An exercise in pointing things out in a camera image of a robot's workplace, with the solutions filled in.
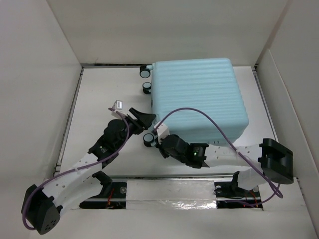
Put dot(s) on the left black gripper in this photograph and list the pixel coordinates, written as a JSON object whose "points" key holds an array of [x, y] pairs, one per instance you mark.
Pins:
{"points": [[144, 121]]}

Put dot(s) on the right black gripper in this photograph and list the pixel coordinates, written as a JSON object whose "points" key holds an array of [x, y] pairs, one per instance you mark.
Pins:
{"points": [[160, 148]]}

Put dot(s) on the light blue hard-shell suitcase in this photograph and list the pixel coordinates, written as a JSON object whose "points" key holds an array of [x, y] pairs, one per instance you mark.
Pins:
{"points": [[198, 99]]}

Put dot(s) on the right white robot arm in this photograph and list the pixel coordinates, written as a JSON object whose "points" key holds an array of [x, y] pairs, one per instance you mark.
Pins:
{"points": [[267, 162]]}

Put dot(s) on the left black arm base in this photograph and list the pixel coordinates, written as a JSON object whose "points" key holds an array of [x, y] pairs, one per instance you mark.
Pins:
{"points": [[114, 199]]}

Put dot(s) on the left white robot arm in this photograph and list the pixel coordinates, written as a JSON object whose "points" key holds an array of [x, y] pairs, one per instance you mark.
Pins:
{"points": [[43, 205]]}

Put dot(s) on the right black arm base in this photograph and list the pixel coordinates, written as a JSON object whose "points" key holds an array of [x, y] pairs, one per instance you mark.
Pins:
{"points": [[228, 198]]}

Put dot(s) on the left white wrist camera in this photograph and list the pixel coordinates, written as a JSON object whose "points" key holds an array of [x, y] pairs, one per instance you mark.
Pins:
{"points": [[117, 109]]}

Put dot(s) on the aluminium rail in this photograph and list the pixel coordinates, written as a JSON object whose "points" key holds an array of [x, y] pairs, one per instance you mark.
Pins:
{"points": [[213, 176]]}

